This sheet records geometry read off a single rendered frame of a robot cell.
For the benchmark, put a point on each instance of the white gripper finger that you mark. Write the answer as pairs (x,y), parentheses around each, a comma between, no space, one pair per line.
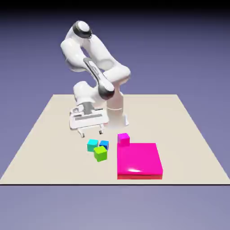
(100,129)
(81,132)

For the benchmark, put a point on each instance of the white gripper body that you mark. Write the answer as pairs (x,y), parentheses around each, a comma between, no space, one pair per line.
(88,120)

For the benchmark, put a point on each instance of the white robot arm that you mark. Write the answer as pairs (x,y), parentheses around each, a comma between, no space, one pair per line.
(100,53)

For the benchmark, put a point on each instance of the small blue cube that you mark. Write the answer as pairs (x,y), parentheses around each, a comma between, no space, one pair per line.
(104,143)

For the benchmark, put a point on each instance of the small cyan cube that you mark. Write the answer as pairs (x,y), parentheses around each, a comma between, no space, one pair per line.
(92,144)

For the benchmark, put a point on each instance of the small green cube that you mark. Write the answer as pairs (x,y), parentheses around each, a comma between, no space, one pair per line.
(100,153)

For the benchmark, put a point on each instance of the small magenta cube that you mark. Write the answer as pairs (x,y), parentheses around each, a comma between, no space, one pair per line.
(124,139)

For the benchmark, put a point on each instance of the large pink box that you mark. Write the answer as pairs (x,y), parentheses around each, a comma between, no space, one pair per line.
(139,160)

